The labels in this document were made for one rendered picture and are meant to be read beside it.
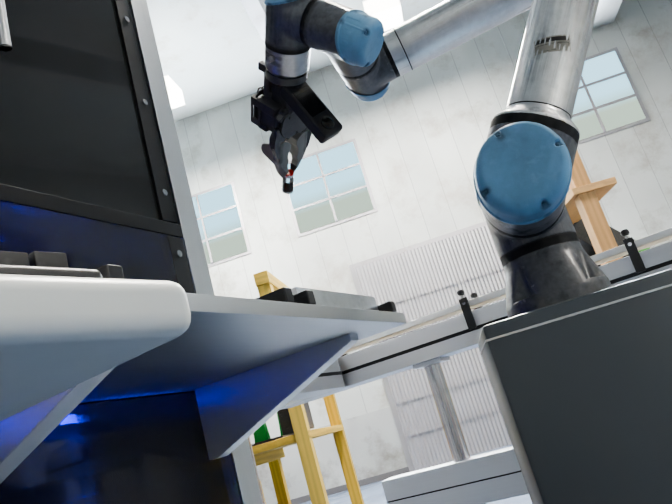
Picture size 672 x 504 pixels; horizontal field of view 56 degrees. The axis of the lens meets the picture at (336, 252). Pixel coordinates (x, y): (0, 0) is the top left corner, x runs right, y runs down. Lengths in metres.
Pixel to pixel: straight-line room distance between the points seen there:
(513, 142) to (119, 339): 0.61
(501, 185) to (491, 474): 1.20
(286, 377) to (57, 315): 0.86
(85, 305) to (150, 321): 0.03
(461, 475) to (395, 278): 7.42
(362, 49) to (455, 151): 8.81
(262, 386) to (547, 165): 0.62
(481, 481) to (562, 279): 1.07
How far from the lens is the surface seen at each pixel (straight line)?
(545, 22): 0.93
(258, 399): 1.16
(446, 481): 1.94
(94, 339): 0.30
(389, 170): 9.73
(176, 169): 1.46
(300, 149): 1.19
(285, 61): 1.07
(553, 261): 0.93
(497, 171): 0.82
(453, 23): 1.10
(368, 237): 9.46
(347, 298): 1.02
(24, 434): 0.75
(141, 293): 0.31
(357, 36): 0.97
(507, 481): 1.89
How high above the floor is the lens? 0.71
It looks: 16 degrees up
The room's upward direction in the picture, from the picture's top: 16 degrees counter-clockwise
